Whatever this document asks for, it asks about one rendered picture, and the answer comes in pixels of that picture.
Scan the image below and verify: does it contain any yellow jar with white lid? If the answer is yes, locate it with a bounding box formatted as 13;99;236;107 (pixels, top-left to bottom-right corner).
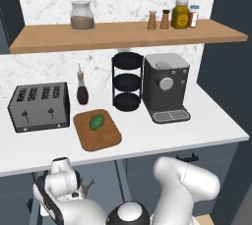
170;0;191;29

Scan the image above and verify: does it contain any wooden wall shelf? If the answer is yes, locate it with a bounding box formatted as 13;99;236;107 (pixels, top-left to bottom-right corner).
9;18;249;55

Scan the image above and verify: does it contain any blue-grey drawer front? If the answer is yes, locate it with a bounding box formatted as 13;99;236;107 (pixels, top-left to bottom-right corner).
124;141;239;217

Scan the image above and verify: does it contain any dark brown sauce bottle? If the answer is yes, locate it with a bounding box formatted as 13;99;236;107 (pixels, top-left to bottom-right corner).
76;63;90;106

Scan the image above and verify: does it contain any glass jar with brown contents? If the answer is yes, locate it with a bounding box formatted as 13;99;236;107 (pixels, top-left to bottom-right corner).
70;0;95;30

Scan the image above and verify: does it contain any black drawer handle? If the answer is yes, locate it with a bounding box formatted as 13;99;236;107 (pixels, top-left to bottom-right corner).
175;152;200;163

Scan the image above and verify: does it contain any brown shaker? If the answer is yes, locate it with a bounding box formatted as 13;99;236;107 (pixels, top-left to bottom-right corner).
159;9;171;30
147;9;158;30

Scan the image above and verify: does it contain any wooden cutting board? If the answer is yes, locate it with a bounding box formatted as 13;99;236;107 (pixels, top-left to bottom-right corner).
72;108;123;153

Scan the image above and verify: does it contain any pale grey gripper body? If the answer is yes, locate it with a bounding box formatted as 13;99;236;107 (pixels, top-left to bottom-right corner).
69;178;95;201

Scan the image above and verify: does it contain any red jar with blue lid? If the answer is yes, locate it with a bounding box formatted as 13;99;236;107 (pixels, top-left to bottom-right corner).
188;4;201;28

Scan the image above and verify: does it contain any green broccoli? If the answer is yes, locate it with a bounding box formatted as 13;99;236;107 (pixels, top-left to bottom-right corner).
89;114;106;131

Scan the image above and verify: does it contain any grey four-slot toaster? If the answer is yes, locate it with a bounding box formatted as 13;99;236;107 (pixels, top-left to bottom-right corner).
7;82;71;134

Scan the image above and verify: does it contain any black three-tier stand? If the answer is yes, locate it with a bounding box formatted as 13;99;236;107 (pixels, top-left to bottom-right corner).
111;51;145;113

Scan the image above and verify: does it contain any blue-grey cupboard door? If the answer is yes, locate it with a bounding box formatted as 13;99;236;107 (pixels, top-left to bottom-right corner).
0;160;123;225

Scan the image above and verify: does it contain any grey coffee machine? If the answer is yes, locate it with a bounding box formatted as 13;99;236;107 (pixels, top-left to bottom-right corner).
142;52;192;125

